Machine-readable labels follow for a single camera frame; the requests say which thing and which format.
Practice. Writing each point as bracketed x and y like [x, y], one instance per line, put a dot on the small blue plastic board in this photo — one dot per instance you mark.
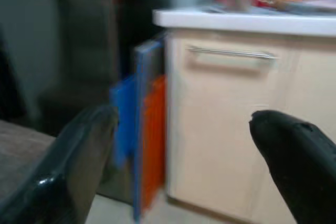
[123, 119]

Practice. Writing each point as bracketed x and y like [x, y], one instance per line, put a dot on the beige cabinet with white top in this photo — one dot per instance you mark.
[218, 129]

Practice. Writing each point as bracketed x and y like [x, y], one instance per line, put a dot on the orange plastic board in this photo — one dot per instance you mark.
[155, 140]

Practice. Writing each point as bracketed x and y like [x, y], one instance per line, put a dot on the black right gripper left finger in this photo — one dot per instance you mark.
[60, 176]

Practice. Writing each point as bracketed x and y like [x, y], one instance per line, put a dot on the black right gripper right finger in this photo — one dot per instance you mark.
[302, 166]

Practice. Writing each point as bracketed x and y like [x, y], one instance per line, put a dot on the brown fabric cushion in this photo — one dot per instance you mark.
[21, 150]

